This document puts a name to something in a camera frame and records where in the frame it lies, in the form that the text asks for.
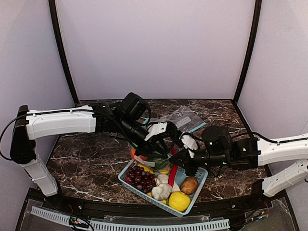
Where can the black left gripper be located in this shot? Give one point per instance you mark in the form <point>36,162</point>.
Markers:
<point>149,145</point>

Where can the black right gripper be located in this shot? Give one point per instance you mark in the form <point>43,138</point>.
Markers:
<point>185,156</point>

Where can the green cucumber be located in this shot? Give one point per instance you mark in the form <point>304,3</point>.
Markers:
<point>160,163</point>

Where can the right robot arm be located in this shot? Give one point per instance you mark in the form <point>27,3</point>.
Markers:
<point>221,149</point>

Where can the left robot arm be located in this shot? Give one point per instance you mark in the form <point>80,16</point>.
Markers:
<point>120,117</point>

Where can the red chili pepper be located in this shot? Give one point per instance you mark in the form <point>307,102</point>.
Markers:
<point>173,173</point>

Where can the yellow banana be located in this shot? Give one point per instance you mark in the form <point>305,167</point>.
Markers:
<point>162,171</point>

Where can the brown potato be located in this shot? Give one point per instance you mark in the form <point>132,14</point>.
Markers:
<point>189,185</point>

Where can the white garlic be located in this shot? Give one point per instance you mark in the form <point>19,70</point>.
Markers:
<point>163,178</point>

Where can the light blue plastic basket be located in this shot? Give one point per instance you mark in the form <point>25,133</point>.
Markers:
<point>201,176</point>

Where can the purple grape bunch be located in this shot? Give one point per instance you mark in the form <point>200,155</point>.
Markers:
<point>141,179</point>

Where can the yellow lemon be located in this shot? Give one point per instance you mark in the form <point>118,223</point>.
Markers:
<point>179,201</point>

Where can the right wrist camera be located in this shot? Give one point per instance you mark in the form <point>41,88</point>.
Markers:
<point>189,143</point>

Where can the white cable tray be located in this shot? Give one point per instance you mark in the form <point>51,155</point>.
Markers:
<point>129,224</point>

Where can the left black frame post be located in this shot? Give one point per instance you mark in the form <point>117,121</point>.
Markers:
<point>61,51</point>

